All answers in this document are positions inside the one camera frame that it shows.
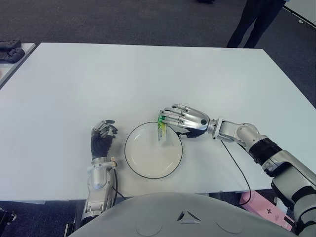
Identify black floor device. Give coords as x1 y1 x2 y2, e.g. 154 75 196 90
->
0 207 18 224

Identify pink cardboard box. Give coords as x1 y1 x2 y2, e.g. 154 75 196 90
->
240 191 296 232

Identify green toothpaste tube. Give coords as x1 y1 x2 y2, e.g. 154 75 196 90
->
156 114 168 147

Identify white plate black rim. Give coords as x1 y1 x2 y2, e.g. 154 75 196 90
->
124 121 184 179

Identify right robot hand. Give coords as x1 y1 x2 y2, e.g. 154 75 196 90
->
158 104 213 139

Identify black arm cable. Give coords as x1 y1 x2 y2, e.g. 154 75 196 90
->
110 165 128 208
221 140 252 205

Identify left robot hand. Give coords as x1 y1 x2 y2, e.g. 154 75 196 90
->
90 119 119 160

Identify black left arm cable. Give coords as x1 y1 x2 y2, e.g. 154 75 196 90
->
110 165 128 208

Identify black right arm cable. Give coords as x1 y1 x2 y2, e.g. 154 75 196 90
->
221 140 252 205

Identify grey robot torso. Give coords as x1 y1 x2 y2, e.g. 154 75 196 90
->
71 192 297 237

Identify white side table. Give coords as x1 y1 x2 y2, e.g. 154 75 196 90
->
0 43 37 89

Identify black game controller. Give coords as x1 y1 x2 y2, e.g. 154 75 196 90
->
0 39 22 49
0 48 25 62

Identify person legs dark trousers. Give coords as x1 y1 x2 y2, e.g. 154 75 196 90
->
226 0 282 49

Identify white background table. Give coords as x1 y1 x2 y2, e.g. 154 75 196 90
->
283 0 316 24

